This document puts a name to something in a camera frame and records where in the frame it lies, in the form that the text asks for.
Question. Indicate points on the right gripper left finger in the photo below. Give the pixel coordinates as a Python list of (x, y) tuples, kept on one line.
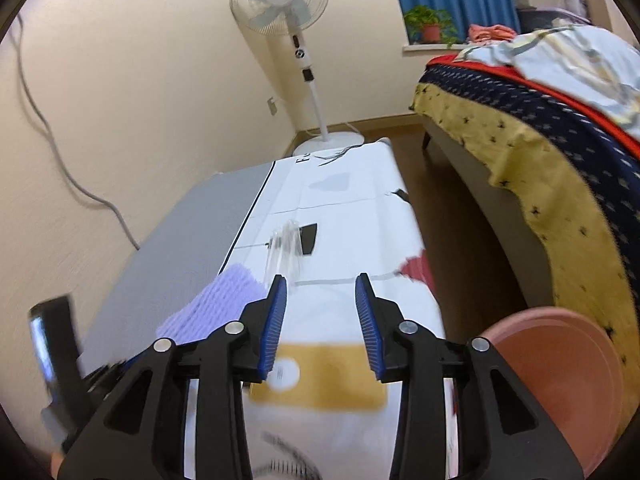
[(262, 320)]

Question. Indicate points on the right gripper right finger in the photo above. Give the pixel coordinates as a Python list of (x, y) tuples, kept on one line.
[(379, 319)]

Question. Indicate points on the person left hand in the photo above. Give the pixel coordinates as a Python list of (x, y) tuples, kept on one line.
[(56, 461)]

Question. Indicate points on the purple foam net sleeve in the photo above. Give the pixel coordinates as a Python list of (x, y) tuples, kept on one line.
[(218, 303)]

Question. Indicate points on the white printed table cloth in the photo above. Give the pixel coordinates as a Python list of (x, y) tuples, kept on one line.
[(321, 414)]

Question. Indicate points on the pink plastic basin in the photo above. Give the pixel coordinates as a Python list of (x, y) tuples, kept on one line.
[(542, 398)]

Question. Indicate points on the star pattern bed sheet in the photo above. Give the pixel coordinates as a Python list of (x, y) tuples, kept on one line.
[(575, 175)]

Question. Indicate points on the potted green plant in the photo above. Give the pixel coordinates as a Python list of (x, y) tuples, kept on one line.
[(430, 26)]

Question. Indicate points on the pink folded clothes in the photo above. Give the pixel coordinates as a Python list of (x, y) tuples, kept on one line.
[(481, 34)]

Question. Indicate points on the white standing fan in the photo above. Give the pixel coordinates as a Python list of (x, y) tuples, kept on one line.
[(290, 18)]

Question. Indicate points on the plaid light blue duvet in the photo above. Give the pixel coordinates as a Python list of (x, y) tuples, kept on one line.
[(587, 63)]

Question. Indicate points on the dark plastic storage bin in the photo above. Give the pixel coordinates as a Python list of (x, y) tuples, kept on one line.
[(532, 19)]

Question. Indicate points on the grey bed frame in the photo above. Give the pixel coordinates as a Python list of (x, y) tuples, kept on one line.
[(525, 253)]

